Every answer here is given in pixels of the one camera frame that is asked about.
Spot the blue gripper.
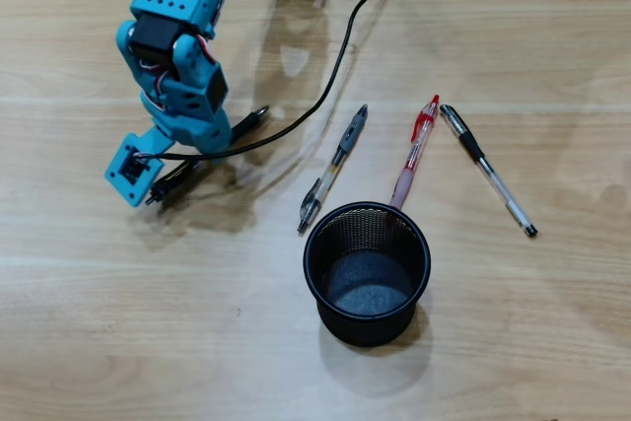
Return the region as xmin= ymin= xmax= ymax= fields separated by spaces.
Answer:
xmin=140 ymin=68 xmax=233 ymax=161

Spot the black retractable pen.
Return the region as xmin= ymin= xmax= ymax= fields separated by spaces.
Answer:
xmin=144 ymin=105 xmax=271 ymax=208

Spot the clear pen grey grip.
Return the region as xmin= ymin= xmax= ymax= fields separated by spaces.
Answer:
xmin=296 ymin=103 xmax=370 ymax=235

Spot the red retractable pen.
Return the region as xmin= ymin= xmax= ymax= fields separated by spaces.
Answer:
xmin=387 ymin=93 xmax=441 ymax=211

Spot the clear pen black cap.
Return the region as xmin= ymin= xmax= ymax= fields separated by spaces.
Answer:
xmin=438 ymin=103 xmax=538 ymax=239

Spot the black mesh pen holder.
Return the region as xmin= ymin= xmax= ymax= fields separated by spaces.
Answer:
xmin=302 ymin=200 xmax=433 ymax=347

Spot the red white servo wire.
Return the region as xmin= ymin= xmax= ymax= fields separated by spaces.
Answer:
xmin=139 ymin=58 xmax=174 ymax=114
xmin=194 ymin=34 xmax=218 ymax=67

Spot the blue wrist camera module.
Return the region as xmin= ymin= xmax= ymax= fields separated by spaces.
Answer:
xmin=104 ymin=125 xmax=176 ymax=208

